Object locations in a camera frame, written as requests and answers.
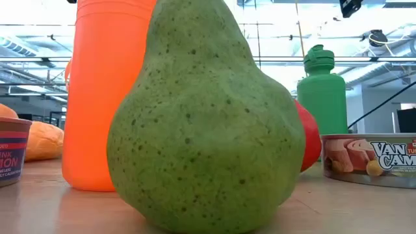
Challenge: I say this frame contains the green speckled pear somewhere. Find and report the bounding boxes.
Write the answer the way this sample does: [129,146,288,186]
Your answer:
[106,0,307,234]

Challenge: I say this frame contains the orange plastic water bottle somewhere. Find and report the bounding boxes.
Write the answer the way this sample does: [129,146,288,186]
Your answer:
[61,0,157,192]

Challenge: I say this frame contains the red tomato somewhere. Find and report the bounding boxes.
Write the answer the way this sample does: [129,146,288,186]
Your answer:
[294,99,322,173]

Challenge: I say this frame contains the yellow-orange bread roll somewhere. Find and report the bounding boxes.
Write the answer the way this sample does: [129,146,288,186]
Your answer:
[25,121,65,163]

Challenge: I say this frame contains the long black hanging cable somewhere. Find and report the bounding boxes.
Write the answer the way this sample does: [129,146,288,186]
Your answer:
[347,81,416,130]

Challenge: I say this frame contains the green plastic water bottle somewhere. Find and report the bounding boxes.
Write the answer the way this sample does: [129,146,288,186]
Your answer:
[296,44,349,136]

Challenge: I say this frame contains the black ceiling cable reel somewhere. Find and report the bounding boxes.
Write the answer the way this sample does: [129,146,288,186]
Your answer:
[368,29,389,48]

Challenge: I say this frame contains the Van Camp's tuna can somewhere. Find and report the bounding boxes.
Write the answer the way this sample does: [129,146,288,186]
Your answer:
[320,133,416,190]

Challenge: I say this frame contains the blue label salmon can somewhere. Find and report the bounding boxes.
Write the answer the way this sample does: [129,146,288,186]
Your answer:
[0,116,33,188]

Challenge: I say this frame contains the orange round fruit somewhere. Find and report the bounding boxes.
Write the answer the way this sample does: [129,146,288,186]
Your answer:
[0,103,20,120]

